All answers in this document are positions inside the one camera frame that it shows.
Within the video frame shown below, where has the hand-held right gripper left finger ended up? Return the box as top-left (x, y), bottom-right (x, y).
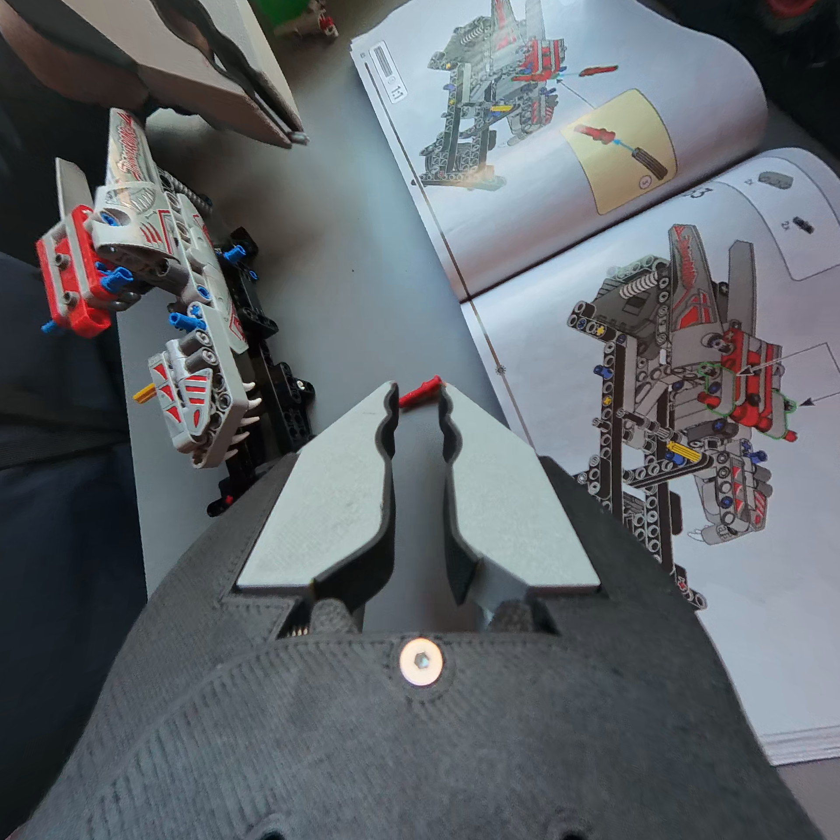
top-left (235, 381), bottom-right (400, 613)

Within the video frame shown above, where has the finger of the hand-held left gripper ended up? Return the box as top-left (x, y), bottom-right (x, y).
top-left (193, 0), bottom-right (309, 145)
top-left (0, 0), bottom-right (293, 149)

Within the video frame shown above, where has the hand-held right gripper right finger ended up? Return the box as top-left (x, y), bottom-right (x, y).
top-left (437, 384), bottom-right (602, 624)

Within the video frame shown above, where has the red lego pin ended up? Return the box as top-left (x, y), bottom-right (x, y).
top-left (399, 375), bottom-right (445, 409)

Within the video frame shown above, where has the grey red lego truck model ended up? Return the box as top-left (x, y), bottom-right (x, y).
top-left (36, 108), bottom-right (317, 519)

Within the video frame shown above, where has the small white red lego piece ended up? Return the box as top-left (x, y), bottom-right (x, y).
top-left (274, 3), bottom-right (340, 38)

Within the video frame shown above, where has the lego instruction booklet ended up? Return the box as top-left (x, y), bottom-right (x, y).
top-left (350, 0), bottom-right (840, 767)

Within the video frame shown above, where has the person's dark navy clothing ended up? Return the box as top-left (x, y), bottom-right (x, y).
top-left (0, 33), bottom-right (151, 840)

